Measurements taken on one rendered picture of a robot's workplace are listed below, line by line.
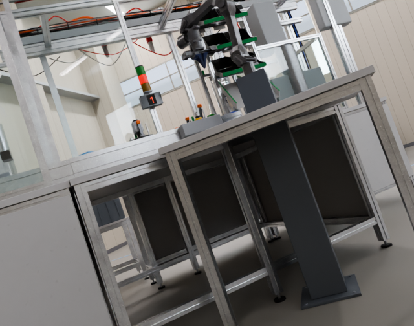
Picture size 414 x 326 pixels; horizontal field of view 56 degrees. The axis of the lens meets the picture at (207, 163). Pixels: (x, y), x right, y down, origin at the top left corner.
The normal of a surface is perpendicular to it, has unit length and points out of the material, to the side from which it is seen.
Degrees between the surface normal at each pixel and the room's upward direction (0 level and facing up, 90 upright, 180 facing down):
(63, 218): 90
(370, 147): 90
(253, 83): 90
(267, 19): 90
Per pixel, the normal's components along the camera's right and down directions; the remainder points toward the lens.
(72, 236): 0.32, -0.17
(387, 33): -0.26, 0.04
